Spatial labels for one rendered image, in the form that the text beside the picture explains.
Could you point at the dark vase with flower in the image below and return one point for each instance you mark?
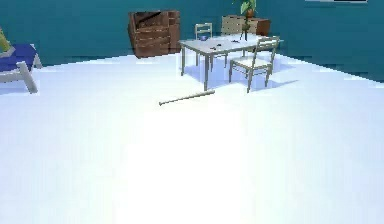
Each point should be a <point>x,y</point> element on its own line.
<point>246,31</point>

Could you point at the grey baseball bat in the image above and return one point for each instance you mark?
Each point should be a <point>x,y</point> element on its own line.
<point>186,97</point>

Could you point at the white dining table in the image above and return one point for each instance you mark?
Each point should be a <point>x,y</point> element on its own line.
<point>216,45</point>

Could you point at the small dark object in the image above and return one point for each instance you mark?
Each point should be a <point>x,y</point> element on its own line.
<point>218,44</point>

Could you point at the blue bowl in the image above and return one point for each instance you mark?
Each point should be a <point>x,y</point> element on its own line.
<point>203,38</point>

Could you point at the grey wooden chair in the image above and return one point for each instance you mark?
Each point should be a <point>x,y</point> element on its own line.
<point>203,30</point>
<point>253,61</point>

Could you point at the brown wooden chest of drawers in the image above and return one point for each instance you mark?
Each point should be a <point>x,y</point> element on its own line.
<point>153,35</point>

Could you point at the brown low cupboard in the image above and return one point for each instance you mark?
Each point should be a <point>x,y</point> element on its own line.
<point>258,26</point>

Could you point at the green house plant in pot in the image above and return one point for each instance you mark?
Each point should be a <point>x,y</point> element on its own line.
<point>248,7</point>

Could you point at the yellow-green cushion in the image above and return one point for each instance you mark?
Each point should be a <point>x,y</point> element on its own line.
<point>3,41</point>

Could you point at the blue armchair with grey frame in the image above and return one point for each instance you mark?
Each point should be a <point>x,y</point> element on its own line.
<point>18,61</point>

